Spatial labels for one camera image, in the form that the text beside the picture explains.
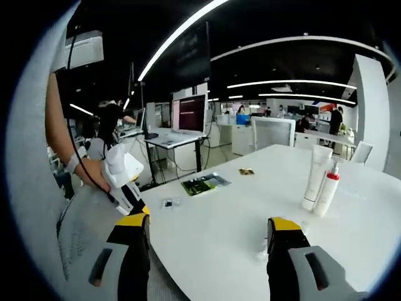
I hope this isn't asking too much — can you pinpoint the person's left hand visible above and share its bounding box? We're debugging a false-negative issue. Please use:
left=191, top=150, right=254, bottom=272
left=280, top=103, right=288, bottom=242
left=81, top=157, right=112, bottom=194

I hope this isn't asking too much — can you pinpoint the white wristband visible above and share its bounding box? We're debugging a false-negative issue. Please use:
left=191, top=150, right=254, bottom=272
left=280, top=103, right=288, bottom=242
left=65, top=152, right=81, bottom=175

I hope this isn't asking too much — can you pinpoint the computer monitor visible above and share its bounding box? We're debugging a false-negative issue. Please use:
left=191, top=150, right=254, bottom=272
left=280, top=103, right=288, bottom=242
left=171, top=93, right=208, bottom=140

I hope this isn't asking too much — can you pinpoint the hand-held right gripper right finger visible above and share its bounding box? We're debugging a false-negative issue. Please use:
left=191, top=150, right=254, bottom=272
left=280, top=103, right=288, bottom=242
left=266, top=216, right=370, bottom=301

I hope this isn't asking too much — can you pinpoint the small white chair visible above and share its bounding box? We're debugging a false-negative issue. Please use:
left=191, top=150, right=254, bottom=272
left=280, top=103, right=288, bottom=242
left=350, top=140, right=374, bottom=164

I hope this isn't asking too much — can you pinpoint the white skincare tube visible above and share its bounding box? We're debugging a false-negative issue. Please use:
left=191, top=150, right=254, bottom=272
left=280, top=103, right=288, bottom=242
left=302, top=144, right=334, bottom=211

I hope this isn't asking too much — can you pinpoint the white chest device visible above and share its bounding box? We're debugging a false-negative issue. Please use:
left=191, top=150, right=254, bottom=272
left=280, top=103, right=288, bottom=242
left=64, top=30, right=105, bottom=70

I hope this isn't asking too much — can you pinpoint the grey mesh office chair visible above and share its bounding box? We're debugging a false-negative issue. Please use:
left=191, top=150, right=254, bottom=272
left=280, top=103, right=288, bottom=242
left=56, top=184, right=189, bottom=301

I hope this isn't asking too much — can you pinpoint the ceiling light strip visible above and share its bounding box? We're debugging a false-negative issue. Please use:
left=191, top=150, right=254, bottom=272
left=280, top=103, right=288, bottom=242
left=227, top=80, right=358, bottom=91
left=137, top=0, right=230, bottom=82
left=258, top=92, right=357, bottom=105

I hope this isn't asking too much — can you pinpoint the green black packet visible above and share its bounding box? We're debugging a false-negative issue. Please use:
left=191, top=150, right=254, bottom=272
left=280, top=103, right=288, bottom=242
left=180, top=172, right=232, bottom=197

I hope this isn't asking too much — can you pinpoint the white mesh-back chair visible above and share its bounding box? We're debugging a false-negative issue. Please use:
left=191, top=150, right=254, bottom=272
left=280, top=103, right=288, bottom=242
left=250, top=116, right=297, bottom=152

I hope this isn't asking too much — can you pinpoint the dark hanging panel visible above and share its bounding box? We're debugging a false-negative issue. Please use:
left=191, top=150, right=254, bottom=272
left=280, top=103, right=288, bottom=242
left=174, top=21, right=211, bottom=83

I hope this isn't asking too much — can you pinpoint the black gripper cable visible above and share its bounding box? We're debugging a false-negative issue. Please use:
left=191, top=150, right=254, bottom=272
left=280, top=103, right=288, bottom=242
left=66, top=33, right=116, bottom=203

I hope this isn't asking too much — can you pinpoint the clear bag with dark card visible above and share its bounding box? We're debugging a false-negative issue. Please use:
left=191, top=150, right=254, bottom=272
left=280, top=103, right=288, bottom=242
left=160, top=196, right=183, bottom=210

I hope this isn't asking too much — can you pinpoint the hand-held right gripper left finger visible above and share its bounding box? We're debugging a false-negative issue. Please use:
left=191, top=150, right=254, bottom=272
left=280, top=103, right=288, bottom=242
left=73, top=213, right=151, bottom=301

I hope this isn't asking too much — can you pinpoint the curved ceiling ring light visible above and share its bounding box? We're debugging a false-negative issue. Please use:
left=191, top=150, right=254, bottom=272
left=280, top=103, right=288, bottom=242
left=209, top=36, right=396, bottom=83

